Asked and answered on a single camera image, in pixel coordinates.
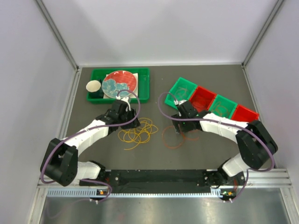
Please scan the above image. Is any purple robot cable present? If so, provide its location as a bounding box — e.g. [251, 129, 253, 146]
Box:
[40, 89, 141, 203]
[158, 92, 275, 203]

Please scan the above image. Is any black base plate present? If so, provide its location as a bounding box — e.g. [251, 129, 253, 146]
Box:
[79, 169, 247, 194]

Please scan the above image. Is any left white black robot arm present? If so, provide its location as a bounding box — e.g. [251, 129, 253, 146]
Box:
[40, 97, 140, 187]

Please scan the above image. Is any yellow cable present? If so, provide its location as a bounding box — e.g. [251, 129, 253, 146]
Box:
[118, 118, 159, 151]

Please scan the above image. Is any red bin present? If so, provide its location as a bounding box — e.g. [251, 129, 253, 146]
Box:
[189, 86, 217, 112]
[231, 104, 259, 122]

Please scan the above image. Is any aluminium frame rail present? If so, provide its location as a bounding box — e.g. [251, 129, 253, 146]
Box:
[37, 168, 292, 188]

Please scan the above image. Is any green bin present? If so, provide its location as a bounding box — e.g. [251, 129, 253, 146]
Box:
[209, 94, 238, 119]
[169, 77, 198, 101]

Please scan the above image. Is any slotted cable duct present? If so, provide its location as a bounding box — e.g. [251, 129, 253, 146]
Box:
[46, 188, 236, 198]

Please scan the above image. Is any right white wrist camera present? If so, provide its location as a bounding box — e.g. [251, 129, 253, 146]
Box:
[174, 100, 187, 108]

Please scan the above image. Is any red blue floral plate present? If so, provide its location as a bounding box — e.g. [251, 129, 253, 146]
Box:
[101, 70, 138, 99]

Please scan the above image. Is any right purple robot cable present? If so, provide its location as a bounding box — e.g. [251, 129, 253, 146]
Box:
[158, 92, 275, 203]

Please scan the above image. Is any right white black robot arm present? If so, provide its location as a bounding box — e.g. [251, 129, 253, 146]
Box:
[171, 100, 278, 186]

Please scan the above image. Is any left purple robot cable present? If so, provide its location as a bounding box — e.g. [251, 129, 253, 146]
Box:
[40, 89, 141, 203]

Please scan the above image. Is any green bin far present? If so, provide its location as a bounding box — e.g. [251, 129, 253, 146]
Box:
[169, 77, 198, 101]

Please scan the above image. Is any cream paper cup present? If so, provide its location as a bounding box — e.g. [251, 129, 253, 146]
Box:
[85, 80, 101, 93]

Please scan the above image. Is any red bin near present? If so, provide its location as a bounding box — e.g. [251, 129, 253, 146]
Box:
[231, 104, 259, 122]

